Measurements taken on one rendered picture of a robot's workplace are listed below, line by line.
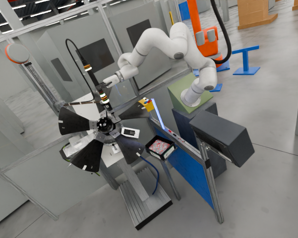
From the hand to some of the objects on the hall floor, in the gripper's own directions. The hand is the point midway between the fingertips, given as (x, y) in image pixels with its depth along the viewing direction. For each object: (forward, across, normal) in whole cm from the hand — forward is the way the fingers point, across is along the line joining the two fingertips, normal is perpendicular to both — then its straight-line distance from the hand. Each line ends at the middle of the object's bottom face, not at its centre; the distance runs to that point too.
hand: (98, 87), depth 117 cm
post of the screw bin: (-19, +11, +148) cm, 149 cm away
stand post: (+12, -10, +148) cm, 149 cm away
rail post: (-37, +53, +147) cm, 161 cm away
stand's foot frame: (+12, -20, +148) cm, 150 cm away
